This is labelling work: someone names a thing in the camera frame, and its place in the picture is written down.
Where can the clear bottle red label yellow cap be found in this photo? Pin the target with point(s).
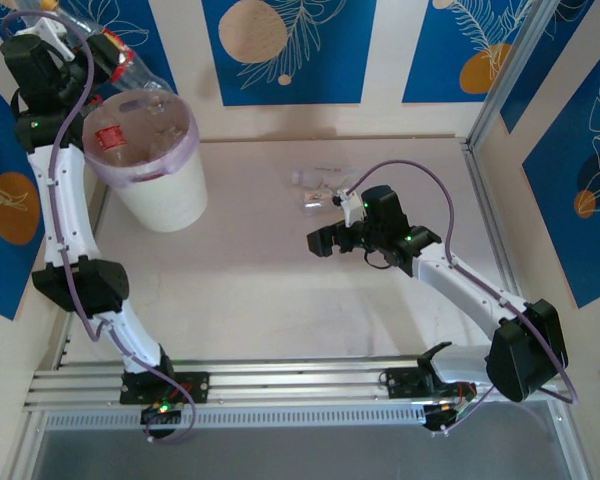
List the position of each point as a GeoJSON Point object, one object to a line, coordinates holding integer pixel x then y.
{"type": "Point", "coordinates": [140, 75]}

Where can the clear plastic bottle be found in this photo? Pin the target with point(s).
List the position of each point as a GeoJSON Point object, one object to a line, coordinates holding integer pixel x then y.
{"type": "Point", "coordinates": [314, 200]}

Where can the clear bottle white cap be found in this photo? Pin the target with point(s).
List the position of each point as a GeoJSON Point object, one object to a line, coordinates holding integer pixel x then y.
{"type": "Point", "coordinates": [325, 176]}

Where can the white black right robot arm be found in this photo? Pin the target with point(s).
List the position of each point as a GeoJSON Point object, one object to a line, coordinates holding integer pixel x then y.
{"type": "Point", "coordinates": [460, 285]}

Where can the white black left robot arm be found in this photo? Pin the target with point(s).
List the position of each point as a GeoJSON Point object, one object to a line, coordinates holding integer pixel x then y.
{"type": "Point", "coordinates": [65, 200]}

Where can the pink bin liner bag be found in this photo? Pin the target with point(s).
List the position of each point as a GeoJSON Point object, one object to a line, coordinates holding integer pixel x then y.
{"type": "Point", "coordinates": [187, 145]}

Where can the white plastic bin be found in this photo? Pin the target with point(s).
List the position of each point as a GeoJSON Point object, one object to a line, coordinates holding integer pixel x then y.
{"type": "Point", "coordinates": [165, 200]}

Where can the black right control board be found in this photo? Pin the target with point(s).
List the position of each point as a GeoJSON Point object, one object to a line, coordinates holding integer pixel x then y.
{"type": "Point", "coordinates": [442, 415]}

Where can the black control board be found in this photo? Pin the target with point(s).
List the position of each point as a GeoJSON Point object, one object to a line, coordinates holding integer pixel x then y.
{"type": "Point", "coordinates": [442, 415]}
{"type": "Point", "coordinates": [160, 412]}

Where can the grey metal panel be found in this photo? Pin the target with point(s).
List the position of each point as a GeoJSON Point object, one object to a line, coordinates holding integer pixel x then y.
{"type": "Point", "coordinates": [300, 457]}

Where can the black left control board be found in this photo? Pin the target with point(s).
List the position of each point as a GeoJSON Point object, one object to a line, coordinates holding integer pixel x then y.
{"type": "Point", "coordinates": [160, 412]}

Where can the aluminium mounting rail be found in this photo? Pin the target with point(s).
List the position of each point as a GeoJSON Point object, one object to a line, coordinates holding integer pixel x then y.
{"type": "Point", "coordinates": [290, 380]}

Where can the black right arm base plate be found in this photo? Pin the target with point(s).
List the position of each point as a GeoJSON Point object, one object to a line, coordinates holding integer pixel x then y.
{"type": "Point", "coordinates": [402, 382]}

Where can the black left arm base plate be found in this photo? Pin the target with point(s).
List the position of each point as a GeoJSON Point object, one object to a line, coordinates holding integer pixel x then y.
{"type": "Point", "coordinates": [195, 387]}

